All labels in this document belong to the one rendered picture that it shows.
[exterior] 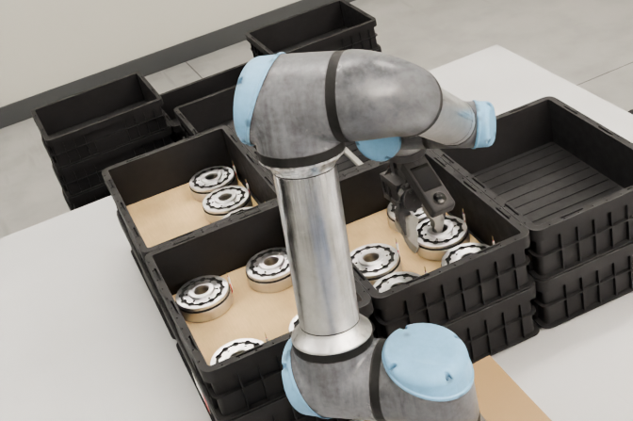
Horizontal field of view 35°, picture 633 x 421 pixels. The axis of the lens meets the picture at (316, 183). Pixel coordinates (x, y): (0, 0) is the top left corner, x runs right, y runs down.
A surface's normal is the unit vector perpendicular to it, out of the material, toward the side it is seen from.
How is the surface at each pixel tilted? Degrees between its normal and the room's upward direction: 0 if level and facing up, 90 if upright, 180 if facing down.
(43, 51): 90
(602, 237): 90
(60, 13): 90
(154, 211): 0
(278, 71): 23
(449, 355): 9
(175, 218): 0
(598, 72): 0
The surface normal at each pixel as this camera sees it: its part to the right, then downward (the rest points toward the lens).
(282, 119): -0.31, 0.40
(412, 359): -0.09, -0.80
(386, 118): 0.40, 0.54
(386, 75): 0.43, -0.36
